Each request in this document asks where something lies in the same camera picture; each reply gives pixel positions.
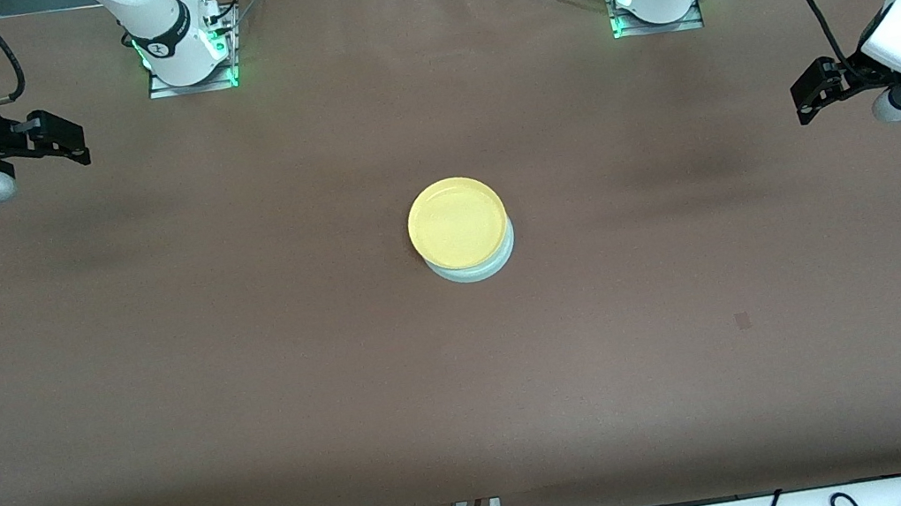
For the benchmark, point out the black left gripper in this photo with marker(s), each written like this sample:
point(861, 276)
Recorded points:
point(849, 76)

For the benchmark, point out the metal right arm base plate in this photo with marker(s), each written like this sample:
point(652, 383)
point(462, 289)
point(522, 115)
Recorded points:
point(162, 89)

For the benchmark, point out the yellow round plate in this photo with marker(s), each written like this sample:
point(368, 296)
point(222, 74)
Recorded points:
point(457, 223)

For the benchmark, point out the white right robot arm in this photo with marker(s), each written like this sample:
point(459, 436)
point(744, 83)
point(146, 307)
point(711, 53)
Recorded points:
point(157, 20)

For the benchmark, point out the pale green round plate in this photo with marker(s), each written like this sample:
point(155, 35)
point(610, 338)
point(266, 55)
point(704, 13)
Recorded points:
point(497, 267)

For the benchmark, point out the brown table cover cloth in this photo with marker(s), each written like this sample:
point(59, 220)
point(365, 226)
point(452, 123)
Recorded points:
point(471, 393)

